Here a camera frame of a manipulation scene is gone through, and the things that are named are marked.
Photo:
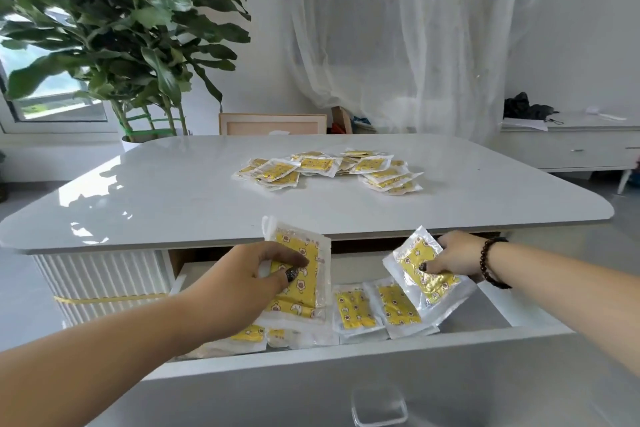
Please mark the person's right hand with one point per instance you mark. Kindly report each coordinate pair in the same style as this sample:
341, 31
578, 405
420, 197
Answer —
460, 254

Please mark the black plastic bag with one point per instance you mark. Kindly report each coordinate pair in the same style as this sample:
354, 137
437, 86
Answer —
520, 106

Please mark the yellow packet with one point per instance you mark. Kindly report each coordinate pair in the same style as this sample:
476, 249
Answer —
442, 289
310, 291

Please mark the white plant pot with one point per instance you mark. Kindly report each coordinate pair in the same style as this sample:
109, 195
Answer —
129, 144

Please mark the white drawer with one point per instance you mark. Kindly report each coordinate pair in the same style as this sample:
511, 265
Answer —
400, 376

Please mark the pile of yellow packets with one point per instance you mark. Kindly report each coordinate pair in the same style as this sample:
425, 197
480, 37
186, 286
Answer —
320, 165

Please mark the small white framed window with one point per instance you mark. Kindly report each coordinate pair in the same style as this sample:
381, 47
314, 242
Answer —
50, 91

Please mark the row of yellow packets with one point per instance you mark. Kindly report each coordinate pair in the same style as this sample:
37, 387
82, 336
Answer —
395, 306

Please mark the white sheer dust cover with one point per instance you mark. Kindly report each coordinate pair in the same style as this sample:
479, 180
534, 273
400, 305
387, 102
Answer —
425, 41

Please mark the person's left forearm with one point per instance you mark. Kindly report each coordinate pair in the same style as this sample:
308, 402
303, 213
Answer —
100, 361

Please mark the white side cabinet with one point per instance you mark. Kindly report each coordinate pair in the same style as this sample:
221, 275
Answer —
575, 151

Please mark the white remote control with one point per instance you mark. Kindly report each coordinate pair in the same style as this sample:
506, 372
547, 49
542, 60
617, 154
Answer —
612, 117

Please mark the person's left hand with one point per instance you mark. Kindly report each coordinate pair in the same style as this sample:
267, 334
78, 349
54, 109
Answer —
230, 296

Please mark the yellow tape strip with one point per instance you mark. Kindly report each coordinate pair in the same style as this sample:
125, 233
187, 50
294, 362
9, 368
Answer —
110, 298

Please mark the large green leafy plant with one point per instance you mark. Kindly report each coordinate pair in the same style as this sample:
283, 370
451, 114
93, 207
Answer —
125, 16

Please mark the wooden picture frame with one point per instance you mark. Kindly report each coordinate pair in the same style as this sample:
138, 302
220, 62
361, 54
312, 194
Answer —
270, 125

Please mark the person's right forearm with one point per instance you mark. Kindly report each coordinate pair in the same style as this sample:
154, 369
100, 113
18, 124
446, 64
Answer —
575, 296

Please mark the red and black box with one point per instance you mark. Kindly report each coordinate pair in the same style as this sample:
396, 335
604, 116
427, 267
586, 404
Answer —
338, 129

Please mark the brown cardboard box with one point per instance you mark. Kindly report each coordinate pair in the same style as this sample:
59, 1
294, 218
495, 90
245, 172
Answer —
342, 119

